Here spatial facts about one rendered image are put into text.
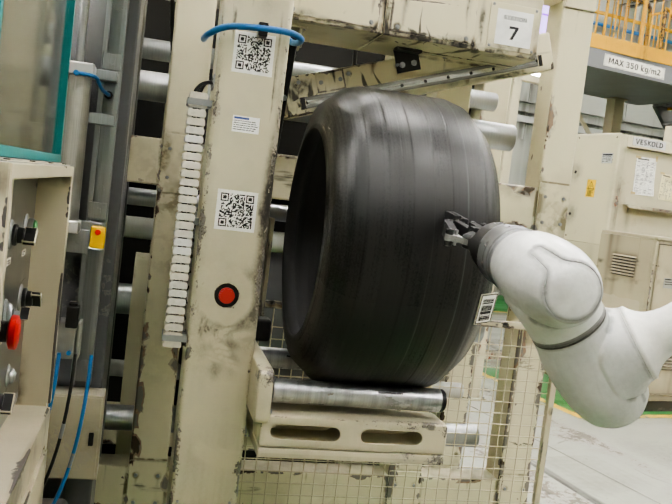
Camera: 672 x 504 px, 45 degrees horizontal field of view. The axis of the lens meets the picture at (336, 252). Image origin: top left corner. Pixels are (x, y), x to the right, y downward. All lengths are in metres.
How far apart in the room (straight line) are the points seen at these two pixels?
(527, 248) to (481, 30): 1.00
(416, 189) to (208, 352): 0.50
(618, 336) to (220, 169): 0.79
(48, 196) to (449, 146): 0.68
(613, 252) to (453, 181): 4.93
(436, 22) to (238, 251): 0.73
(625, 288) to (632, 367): 5.12
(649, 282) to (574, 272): 5.07
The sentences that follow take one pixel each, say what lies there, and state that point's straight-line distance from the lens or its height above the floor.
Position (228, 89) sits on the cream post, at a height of 1.44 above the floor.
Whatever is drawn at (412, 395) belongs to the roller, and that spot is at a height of 0.91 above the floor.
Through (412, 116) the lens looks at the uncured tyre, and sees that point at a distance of 1.49.
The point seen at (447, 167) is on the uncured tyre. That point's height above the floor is 1.34.
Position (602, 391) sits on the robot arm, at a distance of 1.09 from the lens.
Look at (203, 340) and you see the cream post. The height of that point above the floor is 0.97.
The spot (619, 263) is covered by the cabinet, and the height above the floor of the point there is 1.02.
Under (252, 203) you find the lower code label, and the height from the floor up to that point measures 1.24.
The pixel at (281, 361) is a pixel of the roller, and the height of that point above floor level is 0.90.
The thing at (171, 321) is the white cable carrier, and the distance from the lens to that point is 1.54.
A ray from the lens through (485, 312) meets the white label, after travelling 1.46.
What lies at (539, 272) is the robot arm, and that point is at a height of 1.21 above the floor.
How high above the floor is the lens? 1.27
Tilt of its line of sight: 4 degrees down
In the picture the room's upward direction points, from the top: 7 degrees clockwise
